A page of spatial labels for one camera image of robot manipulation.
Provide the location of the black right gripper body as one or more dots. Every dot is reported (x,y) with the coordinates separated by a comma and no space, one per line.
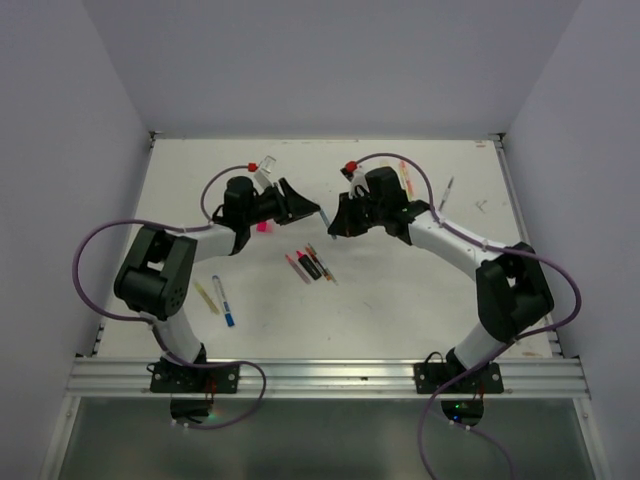
(378,210)

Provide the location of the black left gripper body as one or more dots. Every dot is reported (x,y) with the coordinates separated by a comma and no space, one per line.
(269,206)

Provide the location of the pink highlighter cap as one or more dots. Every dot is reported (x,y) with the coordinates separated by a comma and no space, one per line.
(264,227)

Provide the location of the red orange-tipped pen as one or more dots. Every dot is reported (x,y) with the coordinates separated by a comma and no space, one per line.
(312,254)

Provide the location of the green clear pen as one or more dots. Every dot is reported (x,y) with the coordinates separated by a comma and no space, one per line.
(333,279)

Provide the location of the pink clear pen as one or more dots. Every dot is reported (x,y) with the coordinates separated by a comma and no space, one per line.
(299,271)

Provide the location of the black highlighter body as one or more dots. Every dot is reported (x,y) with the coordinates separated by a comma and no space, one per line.
(308,265)

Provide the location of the pale yellow pen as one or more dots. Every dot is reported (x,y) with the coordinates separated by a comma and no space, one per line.
(206,298)

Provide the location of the blue capped white pen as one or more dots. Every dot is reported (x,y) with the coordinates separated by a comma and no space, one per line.
(218,286)

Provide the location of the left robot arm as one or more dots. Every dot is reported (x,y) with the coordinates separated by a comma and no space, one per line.
(156,273)

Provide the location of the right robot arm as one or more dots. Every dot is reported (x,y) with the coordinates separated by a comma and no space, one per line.
(512,292)

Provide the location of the thin orange pen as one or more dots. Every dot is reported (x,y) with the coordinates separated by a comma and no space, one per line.
(407,179)

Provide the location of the clear purple pen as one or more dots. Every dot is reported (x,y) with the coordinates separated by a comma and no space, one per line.
(446,193)

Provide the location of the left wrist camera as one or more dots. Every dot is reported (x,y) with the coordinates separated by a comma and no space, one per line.
(262,175)

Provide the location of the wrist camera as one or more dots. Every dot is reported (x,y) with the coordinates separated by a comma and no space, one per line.
(262,175)
(358,183)

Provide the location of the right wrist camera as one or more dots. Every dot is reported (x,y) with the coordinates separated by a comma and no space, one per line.
(358,183)

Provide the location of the left aluminium side rail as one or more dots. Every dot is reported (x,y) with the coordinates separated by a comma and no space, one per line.
(114,193)

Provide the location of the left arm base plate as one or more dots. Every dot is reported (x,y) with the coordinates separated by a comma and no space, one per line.
(167,377)

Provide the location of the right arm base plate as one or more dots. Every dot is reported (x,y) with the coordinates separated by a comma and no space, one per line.
(430,377)

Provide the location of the aluminium front rail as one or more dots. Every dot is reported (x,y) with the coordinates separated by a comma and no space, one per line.
(529,378)

